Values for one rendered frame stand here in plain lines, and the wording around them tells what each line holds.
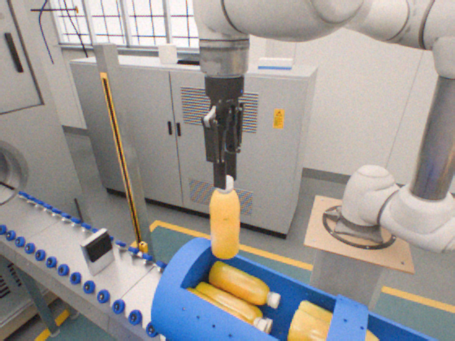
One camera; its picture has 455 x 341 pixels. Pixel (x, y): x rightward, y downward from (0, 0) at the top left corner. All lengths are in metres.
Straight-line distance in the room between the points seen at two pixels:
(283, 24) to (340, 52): 2.87
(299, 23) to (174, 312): 0.65
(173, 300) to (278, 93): 1.61
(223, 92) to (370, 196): 0.77
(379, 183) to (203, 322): 0.77
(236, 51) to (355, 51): 2.76
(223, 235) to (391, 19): 0.63
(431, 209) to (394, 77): 2.35
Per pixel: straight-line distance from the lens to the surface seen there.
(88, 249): 1.13
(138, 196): 1.41
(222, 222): 0.65
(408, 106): 3.36
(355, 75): 3.25
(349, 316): 0.70
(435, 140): 0.94
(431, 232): 1.08
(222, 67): 0.50
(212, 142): 0.53
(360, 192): 1.15
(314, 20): 0.35
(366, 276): 1.31
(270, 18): 0.37
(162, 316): 0.78
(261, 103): 2.09
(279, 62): 2.18
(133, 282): 1.15
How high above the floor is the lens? 1.78
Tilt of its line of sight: 30 degrees down
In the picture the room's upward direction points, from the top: straight up
